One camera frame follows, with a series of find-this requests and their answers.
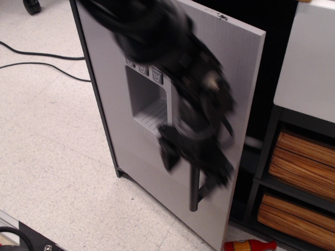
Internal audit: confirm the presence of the grey water dispenser panel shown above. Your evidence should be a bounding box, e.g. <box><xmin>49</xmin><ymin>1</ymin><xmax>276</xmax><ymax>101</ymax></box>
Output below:
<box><xmin>125</xmin><ymin>58</ymin><xmax>178</xmax><ymax>145</ymax></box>

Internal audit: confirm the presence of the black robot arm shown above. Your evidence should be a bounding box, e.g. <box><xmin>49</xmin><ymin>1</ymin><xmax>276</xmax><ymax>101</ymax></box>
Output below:
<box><xmin>82</xmin><ymin>1</ymin><xmax>235</xmax><ymax>203</ymax></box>

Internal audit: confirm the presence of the upper woven wooden basket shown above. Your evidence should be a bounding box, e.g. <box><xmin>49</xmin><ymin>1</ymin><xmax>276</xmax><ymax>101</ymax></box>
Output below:
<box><xmin>269</xmin><ymin>131</ymin><xmax>334</xmax><ymax>200</ymax></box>

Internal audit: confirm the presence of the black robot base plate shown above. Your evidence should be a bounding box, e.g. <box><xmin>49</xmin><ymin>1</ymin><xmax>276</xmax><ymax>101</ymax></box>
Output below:
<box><xmin>18</xmin><ymin>222</ymin><xmax>65</xmax><ymax>251</ymax></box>

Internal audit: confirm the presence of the lower black floor cable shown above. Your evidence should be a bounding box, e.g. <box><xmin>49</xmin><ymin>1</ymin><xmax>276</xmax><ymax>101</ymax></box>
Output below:
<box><xmin>0</xmin><ymin>62</ymin><xmax>91</xmax><ymax>83</ymax></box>

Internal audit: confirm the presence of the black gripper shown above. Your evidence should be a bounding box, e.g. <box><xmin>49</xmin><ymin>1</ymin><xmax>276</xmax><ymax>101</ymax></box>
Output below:
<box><xmin>158</xmin><ymin>125</ymin><xmax>234</xmax><ymax>200</ymax></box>

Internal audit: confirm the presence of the black caster wheel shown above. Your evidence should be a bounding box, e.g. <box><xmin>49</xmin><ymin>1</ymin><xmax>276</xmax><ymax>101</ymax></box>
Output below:
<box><xmin>23</xmin><ymin>0</ymin><xmax>41</xmax><ymax>15</ymax></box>

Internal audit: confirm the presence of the white toy item on shelf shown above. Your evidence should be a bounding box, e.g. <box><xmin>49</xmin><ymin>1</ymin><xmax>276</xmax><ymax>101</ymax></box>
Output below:
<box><xmin>244</xmin><ymin>135</ymin><xmax>263</xmax><ymax>150</ymax></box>

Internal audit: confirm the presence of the lower woven wooden basket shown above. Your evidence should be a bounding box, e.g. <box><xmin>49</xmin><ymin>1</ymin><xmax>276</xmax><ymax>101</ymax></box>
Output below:
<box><xmin>257</xmin><ymin>194</ymin><xmax>334</xmax><ymax>250</ymax></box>

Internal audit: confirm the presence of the dark grey fridge cabinet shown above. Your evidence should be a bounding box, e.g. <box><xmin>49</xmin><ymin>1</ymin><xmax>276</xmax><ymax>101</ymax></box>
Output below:
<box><xmin>198</xmin><ymin>1</ymin><xmax>334</xmax><ymax>250</ymax></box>

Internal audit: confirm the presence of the woven wooden basket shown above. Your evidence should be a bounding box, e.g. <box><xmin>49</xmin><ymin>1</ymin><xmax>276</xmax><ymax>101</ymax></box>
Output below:
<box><xmin>257</xmin><ymin>194</ymin><xmax>334</xmax><ymax>250</ymax></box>
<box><xmin>269</xmin><ymin>131</ymin><xmax>334</xmax><ymax>200</ymax></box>

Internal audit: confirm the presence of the upper black floor cable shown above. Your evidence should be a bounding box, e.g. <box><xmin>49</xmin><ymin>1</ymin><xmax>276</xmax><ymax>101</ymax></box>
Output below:
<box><xmin>0</xmin><ymin>41</ymin><xmax>85</xmax><ymax>61</ymax></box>

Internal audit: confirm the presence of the black cylindrical door handle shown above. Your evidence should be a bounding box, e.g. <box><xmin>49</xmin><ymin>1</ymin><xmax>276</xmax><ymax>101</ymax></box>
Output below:
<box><xmin>189</xmin><ymin>165</ymin><xmax>207</xmax><ymax>212</ymax></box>

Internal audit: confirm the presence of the red toy ketchup bottle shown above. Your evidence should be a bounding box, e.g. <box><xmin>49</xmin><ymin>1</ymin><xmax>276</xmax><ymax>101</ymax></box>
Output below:
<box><xmin>224</xmin><ymin>239</ymin><xmax>277</xmax><ymax>251</ymax></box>

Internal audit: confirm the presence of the black floor cable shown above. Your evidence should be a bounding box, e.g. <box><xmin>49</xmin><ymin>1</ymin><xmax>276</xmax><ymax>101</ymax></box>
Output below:
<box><xmin>0</xmin><ymin>41</ymin><xmax>85</xmax><ymax>61</ymax></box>
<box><xmin>0</xmin><ymin>62</ymin><xmax>91</xmax><ymax>83</ymax></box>

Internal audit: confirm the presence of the grey toy fridge door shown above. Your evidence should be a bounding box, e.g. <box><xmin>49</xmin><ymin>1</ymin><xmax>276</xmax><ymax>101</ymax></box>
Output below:
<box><xmin>71</xmin><ymin>1</ymin><xmax>265</xmax><ymax>250</ymax></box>

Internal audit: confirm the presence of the black braided base cable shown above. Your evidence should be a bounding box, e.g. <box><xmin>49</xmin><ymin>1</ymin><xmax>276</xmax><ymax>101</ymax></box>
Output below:
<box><xmin>0</xmin><ymin>227</ymin><xmax>39</xmax><ymax>251</ymax></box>

